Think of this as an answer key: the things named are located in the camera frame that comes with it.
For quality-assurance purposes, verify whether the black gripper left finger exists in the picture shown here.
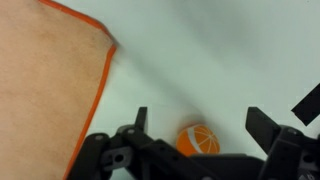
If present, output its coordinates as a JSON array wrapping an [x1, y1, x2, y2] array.
[[66, 106, 218, 180]]

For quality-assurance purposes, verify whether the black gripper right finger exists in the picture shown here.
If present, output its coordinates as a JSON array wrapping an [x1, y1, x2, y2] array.
[[245, 106, 320, 180]]

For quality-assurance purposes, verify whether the orange half toy fruit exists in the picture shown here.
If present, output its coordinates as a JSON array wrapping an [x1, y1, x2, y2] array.
[[175, 123, 222, 158]]

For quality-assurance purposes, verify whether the black tape strip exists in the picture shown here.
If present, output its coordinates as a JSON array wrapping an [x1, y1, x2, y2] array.
[[290, 82, 320, 127]]

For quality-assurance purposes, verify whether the orange cloth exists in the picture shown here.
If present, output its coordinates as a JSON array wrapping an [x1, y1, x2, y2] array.
[[0, 0, 118, 180]]

